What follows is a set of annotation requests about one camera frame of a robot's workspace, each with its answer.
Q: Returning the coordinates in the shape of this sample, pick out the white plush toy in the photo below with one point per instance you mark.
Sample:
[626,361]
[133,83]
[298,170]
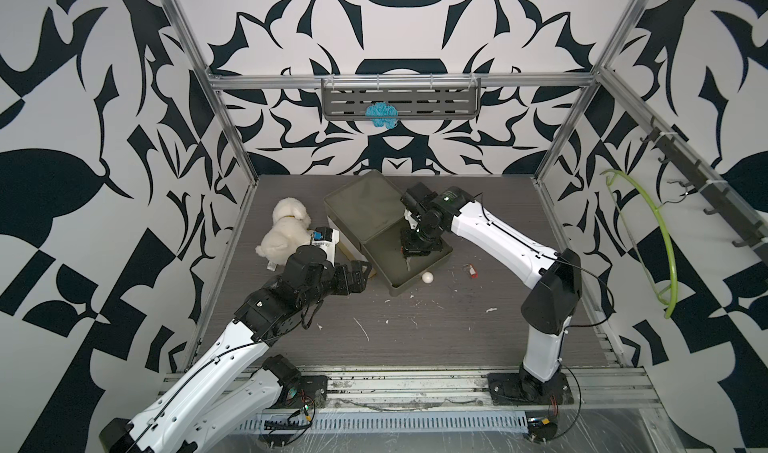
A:
[289,231]

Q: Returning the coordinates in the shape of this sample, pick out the grey-yellow mini drawer cabinet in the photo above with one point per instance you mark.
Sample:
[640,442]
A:
[369,215]

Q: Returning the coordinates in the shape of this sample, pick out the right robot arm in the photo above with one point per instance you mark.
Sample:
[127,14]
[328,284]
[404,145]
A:
[554,278]

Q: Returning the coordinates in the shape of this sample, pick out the teal yarn ball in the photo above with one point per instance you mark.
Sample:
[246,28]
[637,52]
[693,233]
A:
[382,115]

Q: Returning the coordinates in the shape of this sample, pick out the grey hook rail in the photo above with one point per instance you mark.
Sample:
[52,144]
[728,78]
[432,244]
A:
[694,176]

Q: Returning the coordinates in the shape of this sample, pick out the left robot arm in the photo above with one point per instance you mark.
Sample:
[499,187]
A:
[235,379]

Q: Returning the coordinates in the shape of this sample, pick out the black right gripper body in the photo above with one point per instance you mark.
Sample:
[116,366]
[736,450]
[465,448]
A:
[420,239]

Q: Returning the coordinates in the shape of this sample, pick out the grey wall shelf rack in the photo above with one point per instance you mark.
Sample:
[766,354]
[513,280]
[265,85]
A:
[431,98]

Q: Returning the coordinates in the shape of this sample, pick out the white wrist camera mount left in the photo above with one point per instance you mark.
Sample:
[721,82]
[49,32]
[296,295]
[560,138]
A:
[326,238]

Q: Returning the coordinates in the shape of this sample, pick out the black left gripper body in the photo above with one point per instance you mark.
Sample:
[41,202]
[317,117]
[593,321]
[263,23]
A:
[341,285]

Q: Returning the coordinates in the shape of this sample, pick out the grey top drawer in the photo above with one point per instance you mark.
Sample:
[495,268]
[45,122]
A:
[414,267]

